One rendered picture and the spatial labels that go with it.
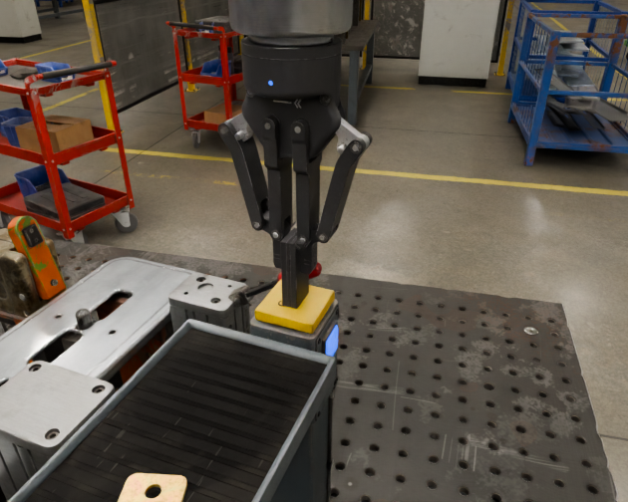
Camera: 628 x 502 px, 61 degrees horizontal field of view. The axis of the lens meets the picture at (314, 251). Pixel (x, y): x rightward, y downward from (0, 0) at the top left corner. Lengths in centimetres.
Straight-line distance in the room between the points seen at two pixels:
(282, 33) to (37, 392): 37
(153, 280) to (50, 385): 36
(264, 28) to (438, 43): 633
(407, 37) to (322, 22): 715
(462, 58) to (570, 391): 579
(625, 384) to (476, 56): 493
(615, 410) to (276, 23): 205
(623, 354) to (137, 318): 211
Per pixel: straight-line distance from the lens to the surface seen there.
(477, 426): 105
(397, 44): 754
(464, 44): 670
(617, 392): 235
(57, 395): 53
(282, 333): 50
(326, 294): 52
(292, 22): 38
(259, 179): 47
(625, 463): 210
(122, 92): 529
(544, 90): 423
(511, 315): 133
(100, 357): 73
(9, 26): 1092
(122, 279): 88
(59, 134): 288
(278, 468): 36
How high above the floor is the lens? 145
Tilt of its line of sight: 30 degrees down
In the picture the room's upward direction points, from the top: straight up
